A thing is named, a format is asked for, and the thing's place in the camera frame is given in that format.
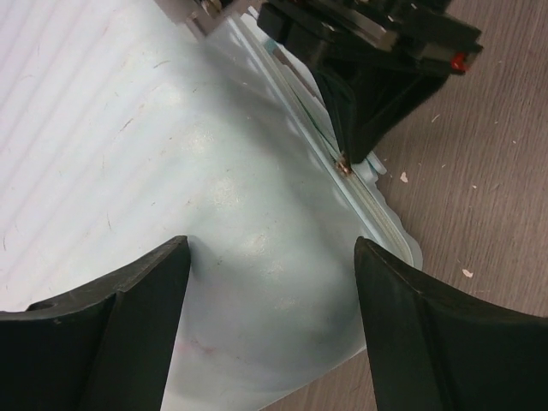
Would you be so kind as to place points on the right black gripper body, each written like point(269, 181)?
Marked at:
point(413, 36)

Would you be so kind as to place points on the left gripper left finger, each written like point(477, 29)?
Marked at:
point(106, 345)

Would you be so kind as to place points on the mint green suitcase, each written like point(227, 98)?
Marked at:
point(120, 130)

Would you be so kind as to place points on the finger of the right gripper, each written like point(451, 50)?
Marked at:
point(339, 100)
point(385, 91)

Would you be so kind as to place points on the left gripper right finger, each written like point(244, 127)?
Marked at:
point(432, 347)

